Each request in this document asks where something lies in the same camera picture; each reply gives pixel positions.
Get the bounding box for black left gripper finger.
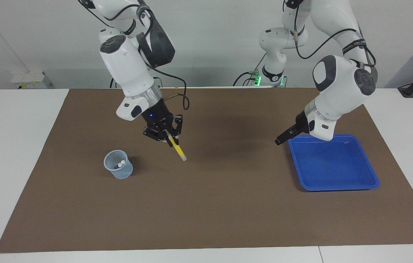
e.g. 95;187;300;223
274;130;296;146

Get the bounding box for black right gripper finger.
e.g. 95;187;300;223
169;114;183;146
143;127;167;142

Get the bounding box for yellow marker pen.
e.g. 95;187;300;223
167;134;187;162

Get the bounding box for translucent plastic cup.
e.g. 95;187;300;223
103;149;133;179

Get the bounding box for blue plastic tray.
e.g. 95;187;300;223
288;134;380;192

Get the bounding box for brown table mat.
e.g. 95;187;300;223
0;87;413;254

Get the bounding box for white box with yellow labels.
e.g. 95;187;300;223
11;70;52;89

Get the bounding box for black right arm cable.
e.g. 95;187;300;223
137;0;190;111

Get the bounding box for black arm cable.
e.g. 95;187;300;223
137;0;190;111
283;0;377;67

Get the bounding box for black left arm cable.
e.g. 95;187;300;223
283;0;377;67

